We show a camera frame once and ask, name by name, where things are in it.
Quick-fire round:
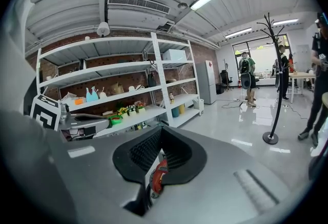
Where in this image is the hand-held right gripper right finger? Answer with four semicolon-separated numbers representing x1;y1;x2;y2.
150;125;293;224

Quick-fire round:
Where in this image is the round beige table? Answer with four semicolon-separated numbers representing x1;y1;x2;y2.
320;91;328;112

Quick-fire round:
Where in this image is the black office chair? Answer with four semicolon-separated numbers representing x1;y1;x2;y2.
220;69;234;91

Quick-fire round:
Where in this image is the white box appliance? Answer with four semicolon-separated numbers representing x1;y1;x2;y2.
162;49;188;63

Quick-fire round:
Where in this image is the green plastic basket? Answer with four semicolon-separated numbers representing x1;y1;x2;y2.
108;114;124;126

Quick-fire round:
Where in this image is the black coat stand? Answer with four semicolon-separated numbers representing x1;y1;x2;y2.
256;12;286;146

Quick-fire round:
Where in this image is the grey refrigerator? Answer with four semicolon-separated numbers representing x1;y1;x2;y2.
195;60;217;106

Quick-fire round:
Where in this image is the black strapped bag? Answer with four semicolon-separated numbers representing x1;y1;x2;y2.
116;56;156;66

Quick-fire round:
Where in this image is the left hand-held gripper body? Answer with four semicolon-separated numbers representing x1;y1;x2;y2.
29;93;97;141

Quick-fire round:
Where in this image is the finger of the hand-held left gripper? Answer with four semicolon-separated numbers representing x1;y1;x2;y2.
68;118;110;130
73;112;107;121

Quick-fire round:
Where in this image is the white security camera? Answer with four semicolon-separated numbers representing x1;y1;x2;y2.
96;21;111;38

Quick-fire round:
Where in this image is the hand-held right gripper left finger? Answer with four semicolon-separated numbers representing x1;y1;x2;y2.
48;125;162;224

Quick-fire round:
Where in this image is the person's torso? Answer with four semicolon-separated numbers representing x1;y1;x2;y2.
0;0;39;116

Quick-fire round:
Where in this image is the wide white metal shelf unit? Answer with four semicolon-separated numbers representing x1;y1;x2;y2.
35;32;169;139

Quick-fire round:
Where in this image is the white air conditioner unit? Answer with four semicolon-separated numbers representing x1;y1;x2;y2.
106;0;176;29

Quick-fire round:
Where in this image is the narrow white metal shelf unit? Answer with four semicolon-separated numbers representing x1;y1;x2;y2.
150;32;203;128

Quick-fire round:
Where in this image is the white waste bin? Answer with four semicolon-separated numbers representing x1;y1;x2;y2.
192;97;205;111

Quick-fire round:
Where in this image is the large window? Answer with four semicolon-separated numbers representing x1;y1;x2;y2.
232;34;290;86

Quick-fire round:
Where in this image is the long beige table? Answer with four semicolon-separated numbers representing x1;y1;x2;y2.
288;71;317;96

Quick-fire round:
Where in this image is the brown cardboard box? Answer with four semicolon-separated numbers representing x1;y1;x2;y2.
110;82;125;95

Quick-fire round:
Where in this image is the red vacuum cleaner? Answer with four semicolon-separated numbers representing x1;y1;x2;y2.
150;157;170;198

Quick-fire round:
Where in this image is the white paper bag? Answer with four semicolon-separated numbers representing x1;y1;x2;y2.
60;91;77;104

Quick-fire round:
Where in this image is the red flower pot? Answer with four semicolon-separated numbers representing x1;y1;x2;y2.
134;100;147;114

